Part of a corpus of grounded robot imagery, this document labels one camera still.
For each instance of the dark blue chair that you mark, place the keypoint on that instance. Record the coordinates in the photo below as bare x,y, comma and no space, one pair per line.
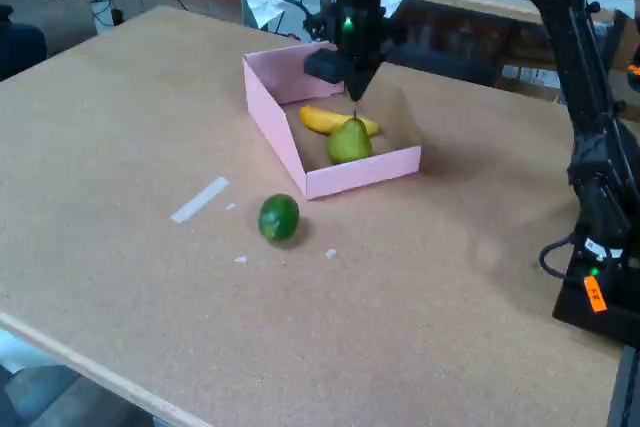
20,47

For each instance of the round green toy fruit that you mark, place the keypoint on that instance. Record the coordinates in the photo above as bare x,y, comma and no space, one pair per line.
278,218

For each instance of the wooden workbench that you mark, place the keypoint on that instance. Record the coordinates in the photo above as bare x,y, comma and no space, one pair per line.
475,2

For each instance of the yellow toy banana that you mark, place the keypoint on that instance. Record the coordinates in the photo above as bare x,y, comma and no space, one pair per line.
320,119

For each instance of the long white tape strip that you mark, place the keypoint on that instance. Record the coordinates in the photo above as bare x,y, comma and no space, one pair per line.
200,199

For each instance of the pink cardboard box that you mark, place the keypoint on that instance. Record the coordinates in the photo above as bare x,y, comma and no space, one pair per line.
280,132

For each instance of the green toy pear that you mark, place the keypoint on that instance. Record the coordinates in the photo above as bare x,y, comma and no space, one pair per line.
350,144

